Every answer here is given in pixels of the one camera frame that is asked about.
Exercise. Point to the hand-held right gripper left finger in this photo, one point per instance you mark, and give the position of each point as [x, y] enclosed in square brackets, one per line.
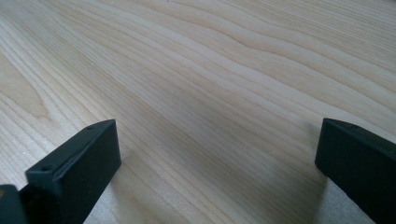
[77, 174]

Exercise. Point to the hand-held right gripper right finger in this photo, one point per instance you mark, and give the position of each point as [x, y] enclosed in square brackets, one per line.
[361, 168]

